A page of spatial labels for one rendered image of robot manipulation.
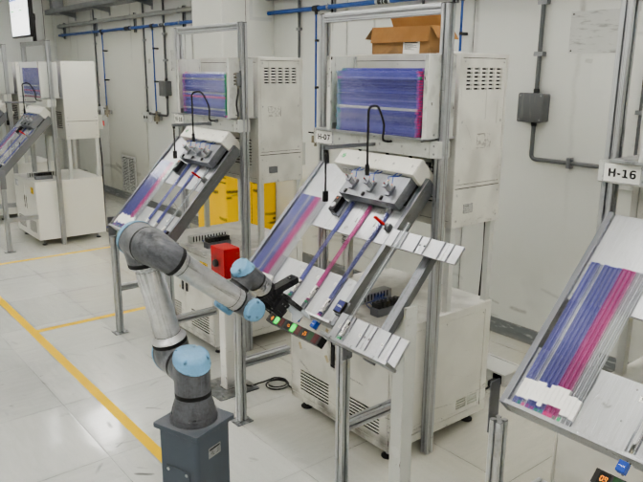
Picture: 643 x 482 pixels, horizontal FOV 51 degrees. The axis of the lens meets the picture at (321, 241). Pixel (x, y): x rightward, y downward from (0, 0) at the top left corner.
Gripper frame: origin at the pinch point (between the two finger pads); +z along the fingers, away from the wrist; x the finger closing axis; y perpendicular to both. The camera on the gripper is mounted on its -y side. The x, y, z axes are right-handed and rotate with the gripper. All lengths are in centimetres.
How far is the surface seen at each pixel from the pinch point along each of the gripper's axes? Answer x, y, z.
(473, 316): 10, -50, 79
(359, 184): -19, -62, 4
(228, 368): -94, 29, 62
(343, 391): 14.0, 14.5, 28.7
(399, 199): 6, -59, 5
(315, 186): -53, -60, 10
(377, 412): 14, 13, 52
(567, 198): -16, -156, 134
